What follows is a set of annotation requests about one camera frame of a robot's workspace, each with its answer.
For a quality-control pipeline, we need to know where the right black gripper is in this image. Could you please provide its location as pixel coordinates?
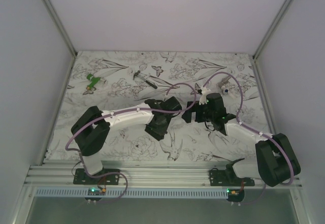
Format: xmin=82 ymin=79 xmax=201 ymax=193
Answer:
xmin=182 ymin=101 xmax=214 ymax=123

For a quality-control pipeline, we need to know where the black fuse box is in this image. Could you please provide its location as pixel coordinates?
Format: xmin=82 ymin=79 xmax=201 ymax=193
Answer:
xmin=145 ymin=125 xmax=167 ymax=141

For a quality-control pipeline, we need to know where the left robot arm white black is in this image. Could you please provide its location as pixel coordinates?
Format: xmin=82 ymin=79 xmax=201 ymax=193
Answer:
xmin=71 ymin=97 xmax=182 ymax=184

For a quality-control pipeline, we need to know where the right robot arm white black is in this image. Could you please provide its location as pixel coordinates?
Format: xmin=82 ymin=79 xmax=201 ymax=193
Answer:
xmin=182 ymin=93 xmax=301 ymax=187

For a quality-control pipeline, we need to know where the white blue small plug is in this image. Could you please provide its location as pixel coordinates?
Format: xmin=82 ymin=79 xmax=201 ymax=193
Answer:
xmin=222 ymin=88 xmax=236 ymax=99

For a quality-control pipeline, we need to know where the grey metal fitting part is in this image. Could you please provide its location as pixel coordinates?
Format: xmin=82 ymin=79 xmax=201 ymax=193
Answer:
xmin=217 ymin=76 xmax=231 ymax=88

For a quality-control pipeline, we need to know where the floral patterned table mat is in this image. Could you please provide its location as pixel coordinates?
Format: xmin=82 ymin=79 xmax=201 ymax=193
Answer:
xmin=46 ymin=51 xmax=269 ymax=162

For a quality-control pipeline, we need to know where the green plastic connector part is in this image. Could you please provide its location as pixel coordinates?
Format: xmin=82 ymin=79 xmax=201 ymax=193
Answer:
xmin=86 ymin=74 xmax=101 ymax=90

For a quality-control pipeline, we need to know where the right small circuit board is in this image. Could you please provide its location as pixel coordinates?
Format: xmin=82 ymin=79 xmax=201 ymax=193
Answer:
xmin=226 ymin=189 xmax=245 ymax=206

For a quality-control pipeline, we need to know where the small circuit board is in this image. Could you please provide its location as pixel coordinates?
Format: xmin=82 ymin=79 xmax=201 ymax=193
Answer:
xmin=226 ymin=189 xmax=245 ymax=206
xmin=85 ymin=187 xmax=106 ymax=204

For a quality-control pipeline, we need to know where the left small circuit board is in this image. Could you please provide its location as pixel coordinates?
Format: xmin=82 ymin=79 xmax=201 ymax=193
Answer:
xmin=85 ymin=187 xmax=106 ymax=204

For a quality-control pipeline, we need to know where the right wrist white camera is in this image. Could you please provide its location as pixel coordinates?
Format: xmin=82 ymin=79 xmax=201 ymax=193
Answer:
xmin=199 ymin=86 xmax=211 ymax=105

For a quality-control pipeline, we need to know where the small black handled hammer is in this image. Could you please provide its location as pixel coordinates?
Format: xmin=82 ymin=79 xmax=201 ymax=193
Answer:
xmin=133 ymin=70 xmax=158 ymax=89

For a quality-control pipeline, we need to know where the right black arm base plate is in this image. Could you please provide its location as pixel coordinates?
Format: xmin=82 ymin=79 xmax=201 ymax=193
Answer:
xmin=209 ymin=168 xmax=255 ymax=187

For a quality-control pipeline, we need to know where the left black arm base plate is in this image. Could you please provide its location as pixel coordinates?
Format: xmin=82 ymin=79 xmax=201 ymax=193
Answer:
xmin=73 ymin=168 xmax=120 ymax=185

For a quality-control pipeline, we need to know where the aluminium rail front frame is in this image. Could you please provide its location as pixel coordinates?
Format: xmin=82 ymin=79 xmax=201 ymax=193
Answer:
xmin=24 ymin=161 xmax=304 ymax=189

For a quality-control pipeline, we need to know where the left aluminium corner post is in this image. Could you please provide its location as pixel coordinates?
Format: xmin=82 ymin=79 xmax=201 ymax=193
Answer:
xmin=31 ymin=0 xmax=77 ymax=56

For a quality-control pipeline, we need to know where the aluminium corner post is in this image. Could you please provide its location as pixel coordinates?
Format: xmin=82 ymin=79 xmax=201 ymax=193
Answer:
xmin=252 ymin=0 xmax=294 ymax=60
xmin=31 ymin=0 xmax=77 ymax=56

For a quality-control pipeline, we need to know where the white slotted cable duct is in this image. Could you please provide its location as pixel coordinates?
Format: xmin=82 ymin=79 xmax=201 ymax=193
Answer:
xmin=35 ymin=187 xmax=228 ymax=199

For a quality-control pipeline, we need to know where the right aluminium corner post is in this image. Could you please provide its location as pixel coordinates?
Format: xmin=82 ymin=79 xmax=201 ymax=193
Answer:
xmin=252 ymin=0 xmax=294 ymax=60

